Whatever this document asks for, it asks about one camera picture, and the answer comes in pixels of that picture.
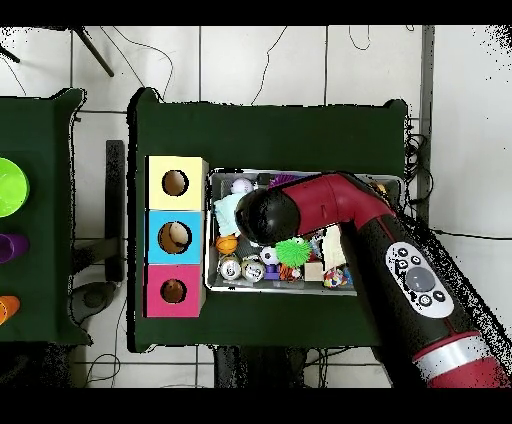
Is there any orange plush toy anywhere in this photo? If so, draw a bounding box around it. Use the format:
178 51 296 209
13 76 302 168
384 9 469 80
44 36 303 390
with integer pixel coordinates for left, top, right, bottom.
162 279 186 303

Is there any silver mesh bin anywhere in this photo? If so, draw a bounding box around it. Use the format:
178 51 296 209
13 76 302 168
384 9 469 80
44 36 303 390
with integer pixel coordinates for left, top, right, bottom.
204 167 404 297

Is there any wooden box with three holes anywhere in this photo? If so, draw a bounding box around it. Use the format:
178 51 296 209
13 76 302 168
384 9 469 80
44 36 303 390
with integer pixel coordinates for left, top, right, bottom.
143 154 210 319

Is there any white baseball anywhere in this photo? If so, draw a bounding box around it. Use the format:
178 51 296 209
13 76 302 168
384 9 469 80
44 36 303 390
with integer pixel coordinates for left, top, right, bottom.
230 177 255 195

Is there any mint green cloth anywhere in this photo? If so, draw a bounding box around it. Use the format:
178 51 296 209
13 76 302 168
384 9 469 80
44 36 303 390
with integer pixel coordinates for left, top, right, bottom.
213 193 246 238

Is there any purple spiky ball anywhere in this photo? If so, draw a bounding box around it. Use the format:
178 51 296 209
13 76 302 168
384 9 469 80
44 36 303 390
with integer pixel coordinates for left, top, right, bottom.
268 172 307 189

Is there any small orange basketball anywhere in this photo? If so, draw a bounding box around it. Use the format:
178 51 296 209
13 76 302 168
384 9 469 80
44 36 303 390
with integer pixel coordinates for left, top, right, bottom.
215 234 239 256

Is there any green spiky ball with eyes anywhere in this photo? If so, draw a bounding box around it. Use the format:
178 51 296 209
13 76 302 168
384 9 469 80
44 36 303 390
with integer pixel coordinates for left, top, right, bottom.
274 236 312 268

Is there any silver drink can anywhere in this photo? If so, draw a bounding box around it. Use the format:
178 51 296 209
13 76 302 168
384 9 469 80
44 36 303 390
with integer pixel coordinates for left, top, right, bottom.
217 254 243 281
240 255 267 283

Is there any dark green table cloth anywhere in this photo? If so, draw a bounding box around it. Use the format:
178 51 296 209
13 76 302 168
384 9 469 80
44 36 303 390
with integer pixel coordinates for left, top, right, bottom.
126 86 409 353
0 87 93 347

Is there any cream yellow cloth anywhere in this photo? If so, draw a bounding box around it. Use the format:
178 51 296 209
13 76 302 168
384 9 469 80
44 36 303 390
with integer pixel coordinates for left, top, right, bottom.
322 225 348 274

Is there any black upright panel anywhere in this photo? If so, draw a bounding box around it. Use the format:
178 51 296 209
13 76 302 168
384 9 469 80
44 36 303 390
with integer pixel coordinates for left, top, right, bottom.
104 139 126 283

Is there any grey stand base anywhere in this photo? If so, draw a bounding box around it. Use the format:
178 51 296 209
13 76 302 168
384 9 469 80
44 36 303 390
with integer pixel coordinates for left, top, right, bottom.
71 280 121 325

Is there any black tripod leg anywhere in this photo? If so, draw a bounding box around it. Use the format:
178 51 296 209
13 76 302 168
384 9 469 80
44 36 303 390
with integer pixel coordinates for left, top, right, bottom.
0 43 21 64
73 26 115 78

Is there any purple cup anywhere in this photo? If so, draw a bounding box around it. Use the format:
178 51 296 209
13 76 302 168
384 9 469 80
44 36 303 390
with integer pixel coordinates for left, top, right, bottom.
0 233 30 264

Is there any bright green bowl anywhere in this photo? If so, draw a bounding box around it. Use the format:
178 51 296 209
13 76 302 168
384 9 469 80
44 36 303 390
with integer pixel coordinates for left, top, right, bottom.
0 156 31 219

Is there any orange cup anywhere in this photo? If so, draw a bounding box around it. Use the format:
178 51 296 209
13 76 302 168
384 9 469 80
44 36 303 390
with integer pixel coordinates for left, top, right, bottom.
0 295 21 326

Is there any black cable bundle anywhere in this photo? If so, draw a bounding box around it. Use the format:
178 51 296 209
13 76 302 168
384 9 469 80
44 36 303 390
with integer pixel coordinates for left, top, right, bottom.
402 117 435 209

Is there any grey floor rail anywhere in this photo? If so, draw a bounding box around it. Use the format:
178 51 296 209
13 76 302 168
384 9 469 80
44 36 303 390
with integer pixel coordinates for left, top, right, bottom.
415 25 436 225

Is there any black cable with connector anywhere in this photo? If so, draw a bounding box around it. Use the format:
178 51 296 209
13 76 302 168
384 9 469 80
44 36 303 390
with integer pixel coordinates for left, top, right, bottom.
433 227 512 242

